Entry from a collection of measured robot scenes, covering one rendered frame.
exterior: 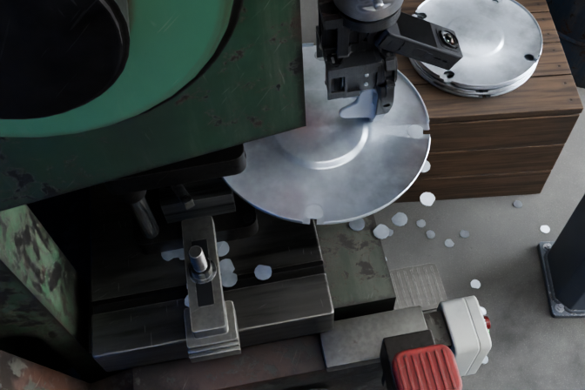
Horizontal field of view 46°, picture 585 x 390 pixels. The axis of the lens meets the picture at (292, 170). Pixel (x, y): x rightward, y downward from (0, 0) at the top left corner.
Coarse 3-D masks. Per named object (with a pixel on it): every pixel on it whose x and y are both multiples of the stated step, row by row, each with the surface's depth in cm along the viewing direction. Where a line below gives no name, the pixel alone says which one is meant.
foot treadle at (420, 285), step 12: (432, 264) 146; (396, 276) 145; (408, 276) 145; (420, 276) 144; (432, 276) 144; (396, 288) 143; (408, 288) 143; (420, 288) 143; (432, 288) 143; (396, 300) 142; (408, 300) 142; (420, 300) 142; (432, 300) 142; (444, 300) 141
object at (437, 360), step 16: (400, 352) 76; (416, 352) 76; (432, 352) 76; (448, 352) 75; (400, 368) 75; (416, 368) 75; (432, 368) 74; (448, 368) 74; (400, 384) 74; (416, 384) 74; (432, 384) 74; (448, 384) 74
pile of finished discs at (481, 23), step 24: (432, 0) 157; (456, 0) 157; (480, 0) 156; (504, 0) 156; (456, 24) 152; (480, 24) 151; (504, 24) 152; (528, 24) 152; (480, 48) 148; (504, 48) 148; (528, 48) 148; (432, 72) 145; (456, 72) 145; (480, 72) 145; (504, 72) 144; (528, 72) 145; (480, 96) 146
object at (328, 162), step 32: (320, 64) 96; (320, 96) 92; (416, 96) 92; (320, 128) 89; (352, 128) 89; (384, 128) 89; (256, 160) 87; (288, 160) 87; (320, 160) 86; (352, 160) 87; (384, 160) 87; (416, 160) 87; (256, 192) 84; (288, 192) 84; (320, 192) 84; (352, 192) 84; (384, 192) 84; (320, 224) 82
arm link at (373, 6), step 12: (336, 0) 70; (348, 0) 68; (360, 0) 68; (372, 0) 68; (384, 0) 68; (396, 0) 69; (348, 12) 70; (360, 12) 69; (372, 12) 69; (384, 12) 69
